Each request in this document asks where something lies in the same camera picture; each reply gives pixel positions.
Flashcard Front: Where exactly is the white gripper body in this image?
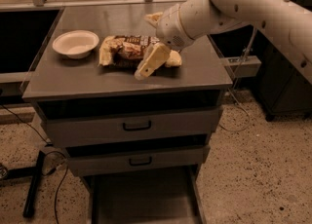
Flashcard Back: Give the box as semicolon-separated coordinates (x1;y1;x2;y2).
156;4;194;51

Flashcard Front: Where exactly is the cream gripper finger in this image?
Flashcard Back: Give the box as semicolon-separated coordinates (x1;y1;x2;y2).
144;12;163;28
135;43;171;80

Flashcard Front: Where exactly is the brown chip bag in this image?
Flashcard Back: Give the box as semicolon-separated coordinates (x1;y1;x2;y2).
98;34;183;69

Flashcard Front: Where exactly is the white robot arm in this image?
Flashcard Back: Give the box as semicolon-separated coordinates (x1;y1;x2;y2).
135;0;312;83

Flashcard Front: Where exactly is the grey drawer cabinet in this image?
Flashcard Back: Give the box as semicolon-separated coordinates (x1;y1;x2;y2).
21;2;234;224

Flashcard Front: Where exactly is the middle grey drawer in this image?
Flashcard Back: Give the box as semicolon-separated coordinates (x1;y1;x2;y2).
68;145;210;177

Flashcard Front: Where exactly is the grey drawer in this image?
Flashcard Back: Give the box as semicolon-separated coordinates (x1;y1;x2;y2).
43;107;222;148
68;145;210;177

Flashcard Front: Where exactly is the top grey drawer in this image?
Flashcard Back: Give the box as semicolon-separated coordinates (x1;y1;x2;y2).
43;107;222;148

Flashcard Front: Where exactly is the open bottom drawer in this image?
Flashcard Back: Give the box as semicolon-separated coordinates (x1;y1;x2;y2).
89;167;207;224

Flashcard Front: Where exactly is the white paper bowl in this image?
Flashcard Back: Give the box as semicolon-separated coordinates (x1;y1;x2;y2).
53;30;99;59

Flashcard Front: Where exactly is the black floor stand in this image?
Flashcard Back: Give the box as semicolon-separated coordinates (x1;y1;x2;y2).
0;151;45;218

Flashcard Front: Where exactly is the white cable with plug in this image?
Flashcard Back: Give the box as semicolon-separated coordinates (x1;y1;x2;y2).
217;26;259;133

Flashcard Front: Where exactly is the black floor cable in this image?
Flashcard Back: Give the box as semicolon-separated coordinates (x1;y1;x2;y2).
0;104;70;224

